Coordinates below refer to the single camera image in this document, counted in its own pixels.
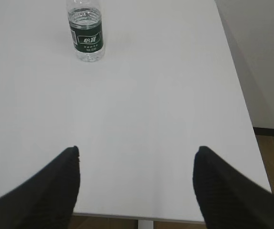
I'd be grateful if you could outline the clear green-label water bottle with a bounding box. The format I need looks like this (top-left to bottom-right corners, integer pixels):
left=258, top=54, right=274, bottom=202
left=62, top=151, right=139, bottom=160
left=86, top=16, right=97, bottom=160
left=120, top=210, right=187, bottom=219
left=66, top=0, right=105, bottom=62

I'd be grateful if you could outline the white table leg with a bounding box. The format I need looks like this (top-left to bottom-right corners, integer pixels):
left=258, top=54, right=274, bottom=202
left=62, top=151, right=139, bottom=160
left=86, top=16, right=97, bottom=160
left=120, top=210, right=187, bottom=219
left=138, top=220, right=154, bottom=229

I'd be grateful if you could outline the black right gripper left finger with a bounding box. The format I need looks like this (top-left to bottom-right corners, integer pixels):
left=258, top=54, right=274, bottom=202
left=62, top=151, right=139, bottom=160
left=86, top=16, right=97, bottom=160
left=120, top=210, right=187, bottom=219
left=0, top=146, right=81, bottom=229

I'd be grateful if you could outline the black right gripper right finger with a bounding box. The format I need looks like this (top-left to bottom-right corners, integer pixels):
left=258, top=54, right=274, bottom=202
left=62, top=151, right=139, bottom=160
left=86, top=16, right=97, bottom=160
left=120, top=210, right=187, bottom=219
left=193, top=146, right=274, bottom=229

